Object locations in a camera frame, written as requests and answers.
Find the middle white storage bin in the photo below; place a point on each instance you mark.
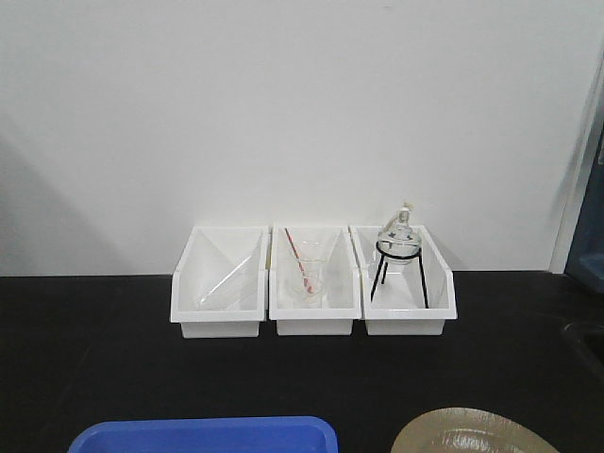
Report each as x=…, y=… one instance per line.
x=342, y=300

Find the black sink basin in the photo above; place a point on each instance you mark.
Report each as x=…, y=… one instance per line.
x=587, y=339

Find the clear glass beaker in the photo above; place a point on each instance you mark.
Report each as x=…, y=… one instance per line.
x=310, y=259

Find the red glass thermometer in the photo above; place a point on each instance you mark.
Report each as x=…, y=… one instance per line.
x=305, y=275

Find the round glass flask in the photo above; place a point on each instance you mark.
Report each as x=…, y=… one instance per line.
x=397, y=241

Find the right white storage bin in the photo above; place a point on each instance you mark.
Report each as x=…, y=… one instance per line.
x=398, y=305

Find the beige plate with black rim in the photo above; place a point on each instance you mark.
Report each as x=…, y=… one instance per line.
x=460, y=429

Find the black wire tripod stand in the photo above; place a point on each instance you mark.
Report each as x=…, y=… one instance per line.
x=420, y=278

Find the blue cabinet at right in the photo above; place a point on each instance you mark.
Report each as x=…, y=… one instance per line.
x=585, y=259

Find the clear glass test tube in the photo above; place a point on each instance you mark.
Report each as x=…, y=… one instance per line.
x=231, y=290

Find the left white storage bin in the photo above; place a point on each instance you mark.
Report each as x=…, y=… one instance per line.
x=210, y=253

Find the blue plastic tray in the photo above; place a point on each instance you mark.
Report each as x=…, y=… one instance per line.
x=243, y=434

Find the white storage bin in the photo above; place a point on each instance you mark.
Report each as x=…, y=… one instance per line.
x=210, y=253
x=398, y=305
x=342, y=300

